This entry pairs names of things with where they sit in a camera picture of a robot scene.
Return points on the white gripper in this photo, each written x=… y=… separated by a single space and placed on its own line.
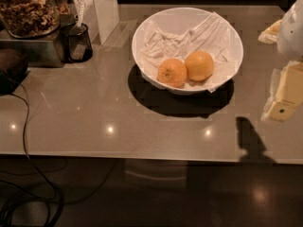
x=292 y=32

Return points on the orange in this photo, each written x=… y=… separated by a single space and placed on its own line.
x=200 y=65
x=172 y=72

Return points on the white bowl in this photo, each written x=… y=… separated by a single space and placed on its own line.
x=176 y=19

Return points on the white crumpled cloth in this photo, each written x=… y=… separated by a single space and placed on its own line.
x=192 y=38

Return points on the white upright panel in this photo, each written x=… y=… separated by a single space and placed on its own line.
x=102 y=17

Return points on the black mesh cup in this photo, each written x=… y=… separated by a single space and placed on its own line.
x=76 y=43

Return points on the white stick in cup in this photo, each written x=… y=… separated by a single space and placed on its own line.
x=81 y=9

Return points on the metal box stand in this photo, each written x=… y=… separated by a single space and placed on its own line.
x=44 y=51

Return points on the glass jar of nuts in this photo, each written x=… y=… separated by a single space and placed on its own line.
x=24 y=19

